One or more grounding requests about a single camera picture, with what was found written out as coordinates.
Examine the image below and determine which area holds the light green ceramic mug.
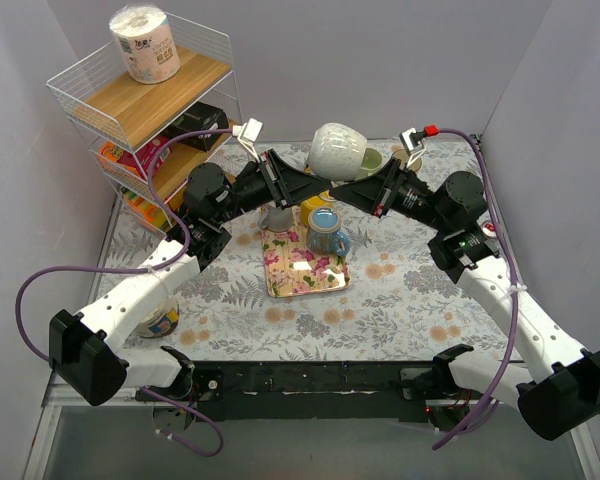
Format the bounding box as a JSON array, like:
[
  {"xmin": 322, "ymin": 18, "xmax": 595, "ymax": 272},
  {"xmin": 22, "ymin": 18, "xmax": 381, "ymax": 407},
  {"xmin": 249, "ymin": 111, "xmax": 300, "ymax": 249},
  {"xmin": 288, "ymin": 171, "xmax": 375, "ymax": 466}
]
[{"xmin": 355, "ymin": 147, "xmax": 383, "ymax": 181}]

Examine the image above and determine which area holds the cream mug with black handle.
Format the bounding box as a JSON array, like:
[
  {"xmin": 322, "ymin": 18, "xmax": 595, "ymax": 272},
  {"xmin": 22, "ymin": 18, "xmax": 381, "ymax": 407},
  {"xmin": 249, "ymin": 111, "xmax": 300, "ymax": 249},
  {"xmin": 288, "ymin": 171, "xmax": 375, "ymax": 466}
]
[{"xmin": 391, "ymin": 149, "xmax": 422, "ymax": 172}]

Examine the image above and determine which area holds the white grey mug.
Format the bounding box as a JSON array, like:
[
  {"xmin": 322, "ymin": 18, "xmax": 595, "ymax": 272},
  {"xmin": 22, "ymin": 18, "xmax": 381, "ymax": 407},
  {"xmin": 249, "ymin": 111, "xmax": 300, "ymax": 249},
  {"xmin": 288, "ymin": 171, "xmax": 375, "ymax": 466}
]
[{"xmin": 306, "ymin": 122, "xmax": 368, "ymax": 181}]

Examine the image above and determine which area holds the blue glazed mug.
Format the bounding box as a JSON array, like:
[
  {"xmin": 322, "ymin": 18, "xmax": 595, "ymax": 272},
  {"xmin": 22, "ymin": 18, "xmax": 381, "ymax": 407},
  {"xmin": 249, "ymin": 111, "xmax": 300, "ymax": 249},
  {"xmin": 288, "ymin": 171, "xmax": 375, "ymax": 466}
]
[{"xmin": 306, "ymin": 207, "xmax": 350, "ymax": 257}]

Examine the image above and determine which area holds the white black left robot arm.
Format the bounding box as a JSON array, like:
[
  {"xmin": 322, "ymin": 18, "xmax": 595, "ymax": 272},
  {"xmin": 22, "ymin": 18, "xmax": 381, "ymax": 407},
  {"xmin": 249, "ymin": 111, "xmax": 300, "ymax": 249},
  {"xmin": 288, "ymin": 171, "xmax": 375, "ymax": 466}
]
[{"xmin": 49, "ymin": 150, "xmax": 331, "ymax": 406}]

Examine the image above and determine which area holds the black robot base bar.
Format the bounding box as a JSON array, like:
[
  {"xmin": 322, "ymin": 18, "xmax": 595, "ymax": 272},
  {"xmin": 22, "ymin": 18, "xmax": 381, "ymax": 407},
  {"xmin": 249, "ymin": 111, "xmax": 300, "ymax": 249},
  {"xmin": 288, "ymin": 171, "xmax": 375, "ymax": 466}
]
[{"xmin": 135, "ymin": 361, "xmax": 479, "ymax": 422}]

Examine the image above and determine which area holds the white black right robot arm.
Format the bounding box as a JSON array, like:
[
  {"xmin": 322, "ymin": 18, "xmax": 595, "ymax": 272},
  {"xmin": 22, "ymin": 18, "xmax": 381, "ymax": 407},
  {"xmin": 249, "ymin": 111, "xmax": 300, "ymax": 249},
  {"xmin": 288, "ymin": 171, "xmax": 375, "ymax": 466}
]
[{"xmin": 331, "ymin": 160, "xmax": 600, "ymax": 440}]

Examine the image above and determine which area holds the yellow mug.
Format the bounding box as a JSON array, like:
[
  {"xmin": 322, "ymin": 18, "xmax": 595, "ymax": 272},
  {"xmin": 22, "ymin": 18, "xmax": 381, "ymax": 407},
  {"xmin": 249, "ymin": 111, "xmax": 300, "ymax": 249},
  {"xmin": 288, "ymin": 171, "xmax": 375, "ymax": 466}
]
[{"xmin": 300, "ymin": 192, "xmax": 334, "ymax": 227}]

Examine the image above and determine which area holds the floral serving tray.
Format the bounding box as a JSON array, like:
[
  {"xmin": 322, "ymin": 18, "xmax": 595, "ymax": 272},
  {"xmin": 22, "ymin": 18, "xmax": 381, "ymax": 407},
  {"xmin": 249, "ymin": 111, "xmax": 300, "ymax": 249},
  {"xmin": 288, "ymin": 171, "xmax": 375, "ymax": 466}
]
[{"xmin": 261, "ymin": 207, "xmax": 351, "ymax": 298}]

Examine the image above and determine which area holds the black box on shelf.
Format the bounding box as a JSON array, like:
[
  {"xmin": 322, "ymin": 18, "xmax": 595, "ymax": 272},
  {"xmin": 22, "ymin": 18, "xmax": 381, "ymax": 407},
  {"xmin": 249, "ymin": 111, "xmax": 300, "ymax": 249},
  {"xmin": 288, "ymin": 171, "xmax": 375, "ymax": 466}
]
[{"xmin": 162, "ymin": 102, "xmax": 229, "ymax": 152}]

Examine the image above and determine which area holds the colourful sponge stack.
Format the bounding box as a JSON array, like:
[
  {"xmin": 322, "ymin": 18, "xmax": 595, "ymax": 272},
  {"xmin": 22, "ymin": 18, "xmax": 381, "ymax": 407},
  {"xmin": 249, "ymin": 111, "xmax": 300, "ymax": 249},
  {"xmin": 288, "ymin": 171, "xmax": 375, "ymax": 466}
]
[{"xmin": 123, "ymin": 190, "xmax": 169, "ymax": 230}]

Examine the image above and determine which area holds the pink snack box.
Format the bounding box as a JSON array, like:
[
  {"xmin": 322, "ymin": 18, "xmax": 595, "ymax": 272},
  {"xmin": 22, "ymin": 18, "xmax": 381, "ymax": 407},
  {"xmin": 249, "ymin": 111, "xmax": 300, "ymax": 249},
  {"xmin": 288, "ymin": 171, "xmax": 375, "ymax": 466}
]
[{"xmin": 115, "ymin": 135, "xmax": 169, "ymax": 176}]

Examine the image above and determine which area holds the orange snack bag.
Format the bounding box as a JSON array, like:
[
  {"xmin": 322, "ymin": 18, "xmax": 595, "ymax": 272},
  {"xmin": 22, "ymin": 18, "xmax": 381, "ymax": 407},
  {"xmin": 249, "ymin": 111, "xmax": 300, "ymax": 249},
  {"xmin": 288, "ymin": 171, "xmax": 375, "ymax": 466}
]
[{"xmin": 98, "ymin": 141, "xmax": 134, "ymax": 172}]

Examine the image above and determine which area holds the wrapped toilet paper roll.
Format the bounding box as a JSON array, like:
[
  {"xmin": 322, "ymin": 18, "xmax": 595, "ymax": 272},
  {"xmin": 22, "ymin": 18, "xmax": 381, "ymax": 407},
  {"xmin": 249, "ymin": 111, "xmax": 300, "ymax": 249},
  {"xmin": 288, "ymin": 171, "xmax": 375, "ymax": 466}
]
[{"xmin": 109, "ymin": 4, "xmax": 181, "ymax": 85}]

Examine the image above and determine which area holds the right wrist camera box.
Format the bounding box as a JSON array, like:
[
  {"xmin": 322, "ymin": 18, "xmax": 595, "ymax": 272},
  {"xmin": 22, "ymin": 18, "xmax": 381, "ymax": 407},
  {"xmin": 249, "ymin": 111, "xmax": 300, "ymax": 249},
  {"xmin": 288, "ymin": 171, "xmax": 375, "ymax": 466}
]
[{"xmin": 399, "ymin": 125, "xmax": 440, "ymax": 159}]

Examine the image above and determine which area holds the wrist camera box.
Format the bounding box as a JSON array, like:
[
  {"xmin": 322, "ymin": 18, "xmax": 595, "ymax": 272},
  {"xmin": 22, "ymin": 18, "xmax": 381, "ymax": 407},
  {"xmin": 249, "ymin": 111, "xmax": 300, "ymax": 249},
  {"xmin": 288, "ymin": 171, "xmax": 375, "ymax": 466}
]
[
  {"xmin": 232, "ymin": 118, "xmax": 263, "ymax": 162},
  {"xmin": 399, "ymin": 125, "xmax": 440, "ymax": 159}
]

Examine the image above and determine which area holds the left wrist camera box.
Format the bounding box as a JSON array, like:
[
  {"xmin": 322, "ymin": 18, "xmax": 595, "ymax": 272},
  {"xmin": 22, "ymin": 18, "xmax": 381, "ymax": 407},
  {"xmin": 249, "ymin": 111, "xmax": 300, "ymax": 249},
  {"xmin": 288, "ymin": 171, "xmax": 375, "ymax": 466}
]
[{"xmin": 232, "ymin": 118, "xmax": 263, "ymax": 162}]

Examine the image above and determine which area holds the white wire shelf rack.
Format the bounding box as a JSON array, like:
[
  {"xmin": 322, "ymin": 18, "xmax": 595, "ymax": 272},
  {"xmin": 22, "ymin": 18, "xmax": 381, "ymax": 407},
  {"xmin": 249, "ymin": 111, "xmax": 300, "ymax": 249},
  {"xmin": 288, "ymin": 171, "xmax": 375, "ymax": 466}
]
[{"xmin": 46, "ymin": 14, "xmax": 243, "ymax": 233}]

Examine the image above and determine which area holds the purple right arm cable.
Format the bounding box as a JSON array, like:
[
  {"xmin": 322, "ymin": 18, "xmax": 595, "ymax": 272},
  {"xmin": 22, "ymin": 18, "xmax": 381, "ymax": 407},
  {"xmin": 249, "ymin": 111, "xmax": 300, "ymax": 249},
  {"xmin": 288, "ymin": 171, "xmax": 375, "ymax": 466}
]
[{"xmin": 431, "ymin": 127, "xmax": 521, "ymax": 451}]

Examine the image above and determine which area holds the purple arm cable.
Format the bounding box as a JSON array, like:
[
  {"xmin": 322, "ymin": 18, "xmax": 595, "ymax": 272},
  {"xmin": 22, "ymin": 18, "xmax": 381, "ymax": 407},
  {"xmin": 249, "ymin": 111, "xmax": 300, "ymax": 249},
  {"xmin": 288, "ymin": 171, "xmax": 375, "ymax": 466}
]
[
  {"xmin": 14, "ymin": 127, "xmax": 241, "ymax": 459},
  {"xmin": 431, "ymin": 127, "xmax": 521, "ymax": 451}
]

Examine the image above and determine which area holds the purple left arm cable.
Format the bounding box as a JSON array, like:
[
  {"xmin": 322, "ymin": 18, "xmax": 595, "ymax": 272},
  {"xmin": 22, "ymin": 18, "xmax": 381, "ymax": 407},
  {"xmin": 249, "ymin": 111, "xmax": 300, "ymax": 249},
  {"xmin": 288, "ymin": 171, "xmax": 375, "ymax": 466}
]
[{"xmin": 14, "ymin": 127, "xmax": 241, "ymax": 459}]

